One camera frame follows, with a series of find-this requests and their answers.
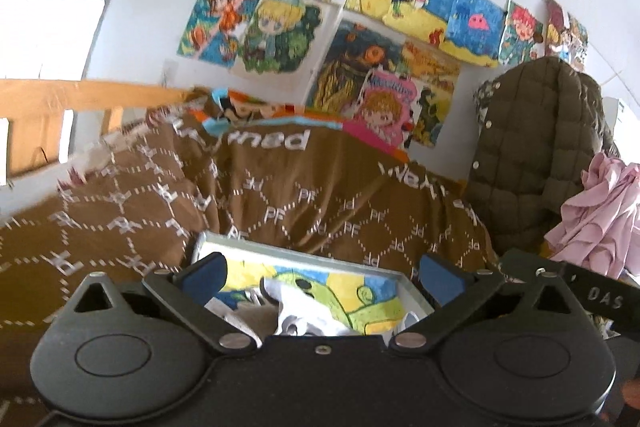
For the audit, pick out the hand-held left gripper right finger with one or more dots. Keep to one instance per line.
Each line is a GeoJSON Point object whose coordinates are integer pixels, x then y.
{"type": "Point", "coordinates": [442, 279]}

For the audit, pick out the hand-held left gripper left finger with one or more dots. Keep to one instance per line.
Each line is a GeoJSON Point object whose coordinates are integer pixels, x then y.
{"type": "Point", "coordinates": [202, 277]}

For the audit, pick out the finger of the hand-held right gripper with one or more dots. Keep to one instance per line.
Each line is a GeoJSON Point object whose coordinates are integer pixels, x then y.
{"type": "Point", "coordinates": [520, 262]}

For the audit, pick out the metal tray with cartoon print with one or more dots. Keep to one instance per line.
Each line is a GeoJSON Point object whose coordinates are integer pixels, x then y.
{"type": "Point", "coordinates": [350, 302]}

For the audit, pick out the grey white cloth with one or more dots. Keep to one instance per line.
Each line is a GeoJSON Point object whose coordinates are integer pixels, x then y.
{"type": "Point", "coordinates": [310, 307]}

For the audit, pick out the pink cloth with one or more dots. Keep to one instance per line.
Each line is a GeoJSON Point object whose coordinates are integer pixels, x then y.
{"type": "Point", "coordinates": [600, 212]}

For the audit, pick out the olive quilted jacket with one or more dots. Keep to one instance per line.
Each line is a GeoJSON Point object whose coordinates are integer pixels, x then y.
{"type": "Point", "coordinates": [540, 147]}

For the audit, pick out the brown printed blanket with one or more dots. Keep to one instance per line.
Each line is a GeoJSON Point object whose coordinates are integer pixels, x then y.
{"type": "Point", "coordinates": [300, 207]}

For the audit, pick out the white brown patterned bedsheet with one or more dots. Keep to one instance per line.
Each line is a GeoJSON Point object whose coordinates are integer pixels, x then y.
{"type": "Point", "coordinates": [95, 159]}

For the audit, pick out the pink figure poster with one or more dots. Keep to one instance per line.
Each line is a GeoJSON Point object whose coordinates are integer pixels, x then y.
{"type": "Point", "coordinates": [385, 112]}

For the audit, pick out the yellow landscape poster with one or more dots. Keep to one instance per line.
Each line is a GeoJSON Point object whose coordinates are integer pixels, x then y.
{"type": "Point", "coordinates": [435, 77]}

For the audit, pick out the red-haired figure teal poster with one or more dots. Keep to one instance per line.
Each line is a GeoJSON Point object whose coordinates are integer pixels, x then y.
{"type": "Point", "coordinates": [522, 32]}

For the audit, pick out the dark swirl fish poster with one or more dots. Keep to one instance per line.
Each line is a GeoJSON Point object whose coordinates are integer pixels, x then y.
{"type": "Point", "coordinates": [350, 67]}

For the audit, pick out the pink jellyfish blue poster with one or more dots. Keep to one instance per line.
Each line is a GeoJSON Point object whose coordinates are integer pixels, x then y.
{"type": "Point", "coordinates": [475, 27]}

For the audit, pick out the blond figure green poster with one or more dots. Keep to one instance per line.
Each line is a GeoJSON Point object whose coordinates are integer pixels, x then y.
{"type": "Point", "coordinates": [280, 37]}

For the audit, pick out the orange-haired figure blue poster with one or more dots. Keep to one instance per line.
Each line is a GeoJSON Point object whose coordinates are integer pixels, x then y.
{"type": "Point", "coordinates": [215, 22]}

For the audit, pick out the window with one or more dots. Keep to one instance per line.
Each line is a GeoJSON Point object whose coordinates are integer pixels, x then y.
{"type": "Point", "coordinates": [50, 37]}

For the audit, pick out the wooden bed rail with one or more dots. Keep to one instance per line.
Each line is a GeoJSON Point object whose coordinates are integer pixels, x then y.
{"type": "Point", "coordinates": [75, 99]}

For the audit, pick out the small figures wall poster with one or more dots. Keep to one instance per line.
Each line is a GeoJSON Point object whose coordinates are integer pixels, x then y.
{"type": "Point", "coordinates": [565, 34]}

